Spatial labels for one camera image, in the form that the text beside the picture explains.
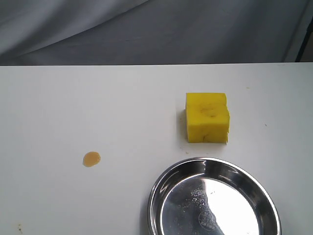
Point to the orange liquid spill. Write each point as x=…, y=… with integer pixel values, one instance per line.
x=91, y=158

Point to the black stand pole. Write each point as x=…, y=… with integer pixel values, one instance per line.
x=305, y=35

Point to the grey backdrop cloth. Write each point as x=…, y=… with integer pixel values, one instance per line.
x=151, y=32

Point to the yellow sponge block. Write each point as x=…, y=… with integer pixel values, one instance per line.
x=207, y=117

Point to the round stainless steel plate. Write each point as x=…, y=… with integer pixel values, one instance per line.
x=209, y=196

